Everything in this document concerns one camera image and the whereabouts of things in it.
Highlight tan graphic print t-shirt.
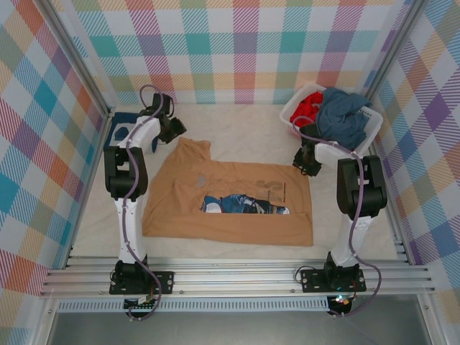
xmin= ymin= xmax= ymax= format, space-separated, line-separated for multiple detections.
xmin=142 ymin=137 xmax=314 ymax=248

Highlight white plastic laundry basket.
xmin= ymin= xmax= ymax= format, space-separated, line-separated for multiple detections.
xmin=279 ymin=84 xmax=383 ymax=152

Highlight red t-shirt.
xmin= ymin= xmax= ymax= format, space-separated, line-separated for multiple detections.
xmin=290 ymin=91 xmax=324 ymax=127

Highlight grey-blue t-shirt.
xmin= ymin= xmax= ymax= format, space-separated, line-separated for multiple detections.
xmin=315 ymin=88 xmax=373 ymax=150

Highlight navy cartoon print t-shirt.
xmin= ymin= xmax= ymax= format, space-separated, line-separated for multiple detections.
xmin=103 ymin=111 xmax=159 ymax=154

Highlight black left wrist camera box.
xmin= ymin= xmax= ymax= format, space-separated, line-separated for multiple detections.
xmin=167 ymin=117 xmax=188 ymax=142

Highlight aluminium frame post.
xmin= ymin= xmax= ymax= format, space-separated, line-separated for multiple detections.
xmin=362 ymin=0 xmax=425 ymax=105
xmin=39 ymin=0 xmax=116 ymax=119

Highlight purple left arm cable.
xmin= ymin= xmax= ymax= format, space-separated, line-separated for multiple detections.
xmin=121 ymin=84 xmax=177 ymax=322

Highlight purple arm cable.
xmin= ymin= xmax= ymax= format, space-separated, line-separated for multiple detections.
xmin=293 ymin=114 xmax=382 ymax=317
xmin=121 ymin=84 xmax=177 ymax=322

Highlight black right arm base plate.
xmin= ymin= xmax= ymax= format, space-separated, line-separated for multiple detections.
xmin=300 ymin=267 xmax=367 ymax=293

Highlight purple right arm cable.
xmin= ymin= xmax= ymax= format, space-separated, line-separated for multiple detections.
xmin=293 ymin=114 xmax=382 ymax=317

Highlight aluminium rail frame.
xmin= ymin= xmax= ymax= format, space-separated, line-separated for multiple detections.
xmin=39 ymin=244 xmax=438 ymax=298

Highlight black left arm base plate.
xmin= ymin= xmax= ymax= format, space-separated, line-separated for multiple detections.
xmin=109 ymin=270 xmax=175 ymax=295

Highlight white slotted cable duct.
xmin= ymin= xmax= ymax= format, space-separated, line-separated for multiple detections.
xmin=57 ymin=296 xmax=330 ymax=313

